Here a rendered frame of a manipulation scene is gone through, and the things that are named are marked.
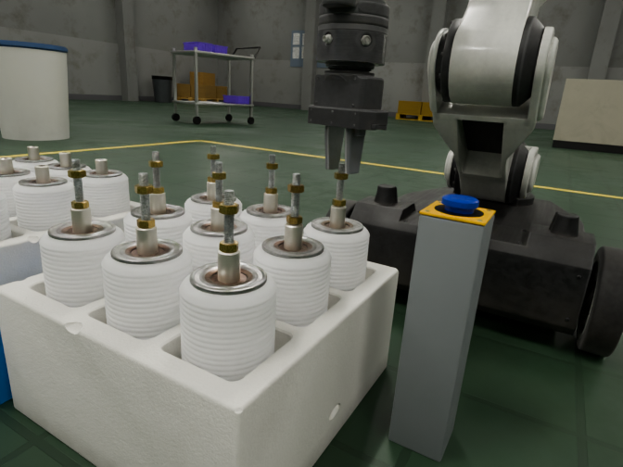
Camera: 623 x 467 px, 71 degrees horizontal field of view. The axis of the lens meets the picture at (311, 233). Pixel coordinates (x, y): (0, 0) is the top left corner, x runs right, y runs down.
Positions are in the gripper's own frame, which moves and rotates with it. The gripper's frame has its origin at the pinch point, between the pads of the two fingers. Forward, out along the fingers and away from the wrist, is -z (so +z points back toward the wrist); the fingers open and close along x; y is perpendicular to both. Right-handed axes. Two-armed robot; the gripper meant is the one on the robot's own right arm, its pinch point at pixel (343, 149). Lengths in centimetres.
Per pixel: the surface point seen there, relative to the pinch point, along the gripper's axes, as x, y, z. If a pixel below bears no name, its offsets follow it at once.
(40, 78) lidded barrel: 317, -41, 6
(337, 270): -3.6, 3.3, -15.9
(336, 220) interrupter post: -0.6, 1.1, -9.9
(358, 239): -4.7, 0.7, -11.6
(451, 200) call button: -17.6, 1.6, -3.2
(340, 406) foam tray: -10.3, 8.2, -31.6
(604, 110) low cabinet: 94, -537, 7
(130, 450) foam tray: -1.9, 32.2, -29.8
